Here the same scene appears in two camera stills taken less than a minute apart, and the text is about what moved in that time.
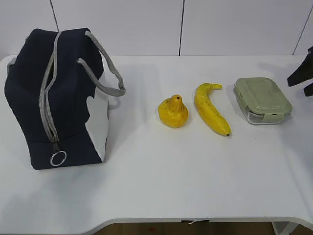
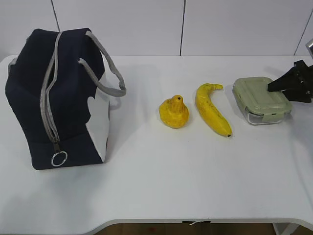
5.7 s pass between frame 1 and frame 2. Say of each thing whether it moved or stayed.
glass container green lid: stayed
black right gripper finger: moved
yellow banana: stayed
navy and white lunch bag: stayed
